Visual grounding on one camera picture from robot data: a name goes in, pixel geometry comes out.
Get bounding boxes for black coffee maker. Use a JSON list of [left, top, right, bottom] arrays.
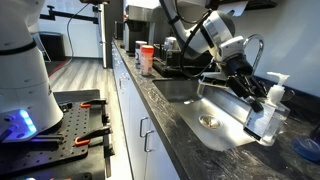
[[123, 5, 154, 57]]

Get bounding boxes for chrome gooseneck faucet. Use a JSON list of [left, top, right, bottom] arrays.
[[243, 34, 264, 75]]

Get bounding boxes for clear sanitizer pump bottle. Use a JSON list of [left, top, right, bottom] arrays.
[[243, 72, 290, 146]]

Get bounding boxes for white lid dark canister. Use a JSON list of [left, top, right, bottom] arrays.
[[135, 40, 147, 69]]

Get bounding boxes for stainless steel sink basin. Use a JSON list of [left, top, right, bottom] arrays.
[[153, 80, 254, 151]]

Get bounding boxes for orange black clamp near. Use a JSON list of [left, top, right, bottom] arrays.
[[74, 125, 112, 147]]

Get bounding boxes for orange lid creamer container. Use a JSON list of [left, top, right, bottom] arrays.
[[140, 45, 154, 76]]

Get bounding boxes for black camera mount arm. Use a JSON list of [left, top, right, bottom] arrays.
[[40, 5, 98, 24]]

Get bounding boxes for black dish drying rack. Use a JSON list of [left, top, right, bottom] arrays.
[[153, 44, 212, 78]]

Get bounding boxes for chrome faucet lever handle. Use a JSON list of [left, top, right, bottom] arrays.
[[281, 90, 295, 102]]

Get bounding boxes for stainless steel pot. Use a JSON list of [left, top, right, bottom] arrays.
[[164, 37, 180, 51]]

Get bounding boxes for orange black clamp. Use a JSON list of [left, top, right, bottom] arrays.
[[74, 125, 112, 147], [80, 99, 107, 108]]

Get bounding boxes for paper towel dispenser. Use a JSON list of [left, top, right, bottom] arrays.
[[214, 0, 277, 17]]

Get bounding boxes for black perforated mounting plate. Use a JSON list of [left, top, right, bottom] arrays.
[[0, 102, 90, 176]]

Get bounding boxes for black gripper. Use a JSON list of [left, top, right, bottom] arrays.
[[222, 53, 267, 112]]

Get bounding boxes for orange black clamp far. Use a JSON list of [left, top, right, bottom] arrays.
[[80, 99, 107, 108]]

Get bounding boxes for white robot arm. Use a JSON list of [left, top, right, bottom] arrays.
[[0, 0, 266, 143]]

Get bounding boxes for blue round coaster object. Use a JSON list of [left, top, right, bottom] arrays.
[[291, 136, 320, 162]]

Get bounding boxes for white cabinet front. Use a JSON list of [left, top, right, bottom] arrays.
[[112, 42, 180, 180]]

